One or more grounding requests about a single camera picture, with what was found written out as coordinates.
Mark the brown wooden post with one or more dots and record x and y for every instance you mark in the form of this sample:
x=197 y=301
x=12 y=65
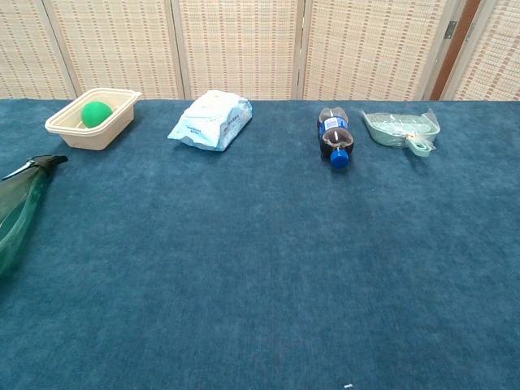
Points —
x=453 y=57

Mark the woven folding screen panel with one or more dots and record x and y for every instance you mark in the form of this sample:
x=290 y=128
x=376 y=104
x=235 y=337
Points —
x=373 y=44
x=118 y=44
x=493 y=61
x=239 y=44
x=24 y=48

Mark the blue table cloth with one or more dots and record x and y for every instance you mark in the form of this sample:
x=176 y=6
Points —
x=260 y=264

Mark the metal screen hinge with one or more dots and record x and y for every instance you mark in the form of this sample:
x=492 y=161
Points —
x=449 y=30

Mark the cola bottle with blue cap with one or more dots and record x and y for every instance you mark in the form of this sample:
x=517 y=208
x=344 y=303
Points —
x=335 y=140

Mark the beige plastic food container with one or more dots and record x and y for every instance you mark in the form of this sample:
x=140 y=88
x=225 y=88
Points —
x=103 y=136

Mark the green foam ball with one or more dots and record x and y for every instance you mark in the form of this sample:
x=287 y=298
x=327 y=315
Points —
x=96 y=114

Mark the green transparent spray bottle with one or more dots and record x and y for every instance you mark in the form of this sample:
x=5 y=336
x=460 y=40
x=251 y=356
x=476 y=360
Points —
x=20 y=207

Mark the mint green dustpan in bag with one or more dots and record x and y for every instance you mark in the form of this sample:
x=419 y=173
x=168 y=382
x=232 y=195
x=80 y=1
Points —
x=390 y=130

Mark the light blue wet wipes pack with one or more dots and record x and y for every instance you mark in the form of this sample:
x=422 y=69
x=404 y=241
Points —
x=211 y=122

